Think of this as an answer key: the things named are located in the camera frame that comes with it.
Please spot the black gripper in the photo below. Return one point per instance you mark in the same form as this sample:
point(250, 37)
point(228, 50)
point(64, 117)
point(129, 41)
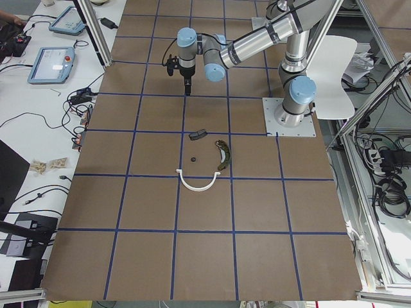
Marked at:
point(187, 72)

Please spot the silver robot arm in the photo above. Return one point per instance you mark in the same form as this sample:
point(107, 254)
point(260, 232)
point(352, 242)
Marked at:
point(301, 24)

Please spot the black brake pad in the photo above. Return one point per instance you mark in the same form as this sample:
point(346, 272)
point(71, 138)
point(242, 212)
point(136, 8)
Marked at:
point(197, 135)

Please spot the olive green brake shoe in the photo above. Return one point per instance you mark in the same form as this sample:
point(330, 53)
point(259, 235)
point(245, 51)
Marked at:
point(225, 154)

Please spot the black power strip adapter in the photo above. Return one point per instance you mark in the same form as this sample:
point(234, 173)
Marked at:
point(82, 96)

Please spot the far teach pendant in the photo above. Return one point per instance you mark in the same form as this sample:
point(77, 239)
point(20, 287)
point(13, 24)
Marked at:
point(68, 22)

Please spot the teach pendant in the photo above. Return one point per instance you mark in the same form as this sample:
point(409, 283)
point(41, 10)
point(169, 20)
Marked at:
point(52, 65)
point(68, 22)

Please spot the near teach pendant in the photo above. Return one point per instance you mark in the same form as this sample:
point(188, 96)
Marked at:
point(52, 65)

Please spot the white plastic chair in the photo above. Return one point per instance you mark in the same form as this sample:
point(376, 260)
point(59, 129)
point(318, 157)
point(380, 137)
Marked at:
point(326, 69)

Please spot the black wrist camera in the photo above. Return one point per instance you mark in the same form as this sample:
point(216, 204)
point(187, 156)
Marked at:
point(172, 64)

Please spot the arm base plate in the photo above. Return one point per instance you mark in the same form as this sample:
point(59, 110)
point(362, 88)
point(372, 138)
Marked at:
point(258, 22)
point(279, 123)

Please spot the white curved plastic bracket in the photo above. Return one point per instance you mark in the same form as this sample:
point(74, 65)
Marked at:
point(197, 185)

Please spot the aluminium frame post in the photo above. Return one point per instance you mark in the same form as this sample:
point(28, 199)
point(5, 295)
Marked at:
point(90, 21)

